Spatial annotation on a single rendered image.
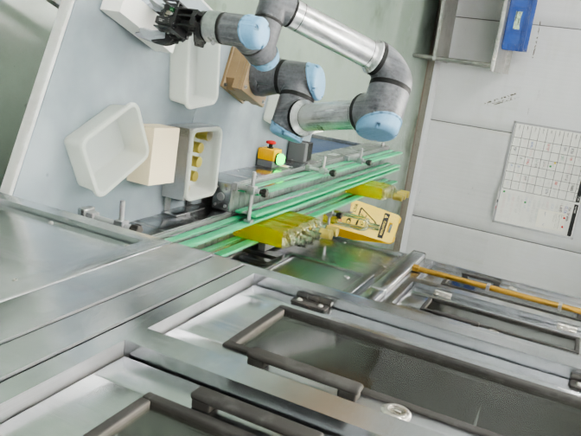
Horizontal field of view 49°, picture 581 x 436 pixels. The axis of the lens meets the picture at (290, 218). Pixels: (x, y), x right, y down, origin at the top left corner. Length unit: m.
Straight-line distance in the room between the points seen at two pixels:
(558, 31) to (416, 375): 7.07
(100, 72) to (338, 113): 0.66
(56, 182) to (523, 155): 6.63
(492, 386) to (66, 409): 0.53
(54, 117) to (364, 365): 1.02
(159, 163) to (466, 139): 6.32
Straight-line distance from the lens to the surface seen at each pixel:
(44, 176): 1.63
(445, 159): 7.96
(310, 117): 1.97
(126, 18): 1.67
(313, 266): 2.28
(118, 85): 1.77
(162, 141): 1.83
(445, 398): 0.84
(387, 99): 1.75
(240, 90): 2.16
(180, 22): 1.63
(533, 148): 7.80
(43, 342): 0.81
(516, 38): 7.22
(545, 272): 8.03
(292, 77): 2.11
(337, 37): 1.72
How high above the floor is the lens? 1.88
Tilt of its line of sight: 23 degrees down
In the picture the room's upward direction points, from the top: 104 degrees clockwise
